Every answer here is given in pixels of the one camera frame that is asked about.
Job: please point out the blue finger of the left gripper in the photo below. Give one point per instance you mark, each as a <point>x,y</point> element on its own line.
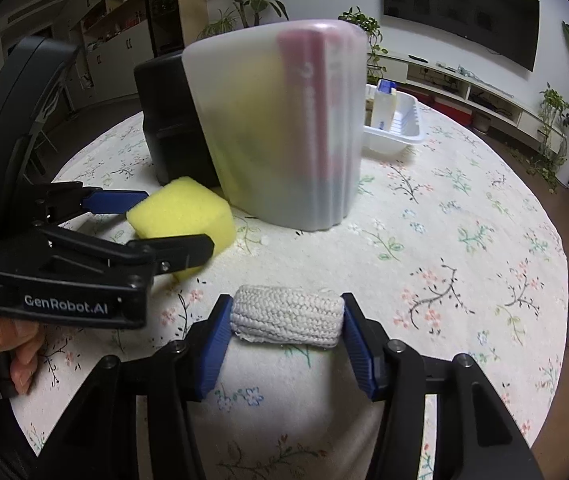
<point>99,201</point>
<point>172,254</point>

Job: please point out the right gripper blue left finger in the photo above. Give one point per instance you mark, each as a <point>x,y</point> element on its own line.
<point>213,340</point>

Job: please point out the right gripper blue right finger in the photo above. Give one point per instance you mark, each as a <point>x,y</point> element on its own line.
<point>365,341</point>

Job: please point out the large yellow rectangular sponge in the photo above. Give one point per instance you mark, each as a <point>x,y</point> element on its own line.
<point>184,207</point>

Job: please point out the white knitted scrubber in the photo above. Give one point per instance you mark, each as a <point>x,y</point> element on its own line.
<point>281,315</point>

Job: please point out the white plastic tray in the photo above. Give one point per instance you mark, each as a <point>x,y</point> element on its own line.
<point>406,129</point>

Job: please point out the blue yellow tissue pack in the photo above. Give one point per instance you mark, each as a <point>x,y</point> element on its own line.
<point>384,105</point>

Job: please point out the black cylindrical appliance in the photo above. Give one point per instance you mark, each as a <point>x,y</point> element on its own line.
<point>171,126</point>

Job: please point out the floral tablecloth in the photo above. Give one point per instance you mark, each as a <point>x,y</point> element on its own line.
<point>445,246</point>

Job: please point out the translucent plastic container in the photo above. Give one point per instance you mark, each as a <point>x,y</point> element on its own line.
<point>282,109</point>

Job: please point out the small plant on console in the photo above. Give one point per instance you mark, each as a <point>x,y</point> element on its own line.
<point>546,128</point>

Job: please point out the white TV console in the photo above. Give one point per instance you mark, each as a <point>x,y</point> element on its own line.
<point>465,99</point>

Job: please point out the trailing green vine plant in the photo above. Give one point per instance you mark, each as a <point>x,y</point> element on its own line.
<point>375,51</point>

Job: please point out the white cabinet wall unit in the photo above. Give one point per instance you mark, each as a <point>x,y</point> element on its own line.
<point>112,36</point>

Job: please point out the wall-mounted black television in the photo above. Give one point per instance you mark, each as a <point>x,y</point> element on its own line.
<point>507,27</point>

